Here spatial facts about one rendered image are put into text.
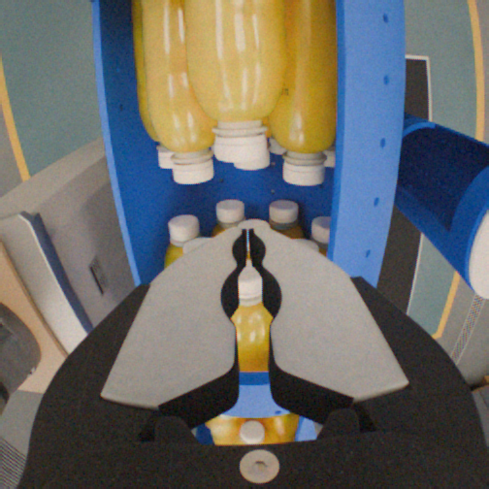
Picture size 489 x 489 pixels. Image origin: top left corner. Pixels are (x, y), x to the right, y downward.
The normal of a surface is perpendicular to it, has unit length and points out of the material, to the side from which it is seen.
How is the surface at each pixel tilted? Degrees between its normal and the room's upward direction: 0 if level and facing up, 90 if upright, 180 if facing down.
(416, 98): 0
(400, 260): 0
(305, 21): 10
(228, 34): 8
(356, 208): 28
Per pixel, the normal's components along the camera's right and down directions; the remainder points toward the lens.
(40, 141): 0.01, 0.50
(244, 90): 0.15, 0.70
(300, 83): -0.29, 0.48
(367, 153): 0.49, 0.42
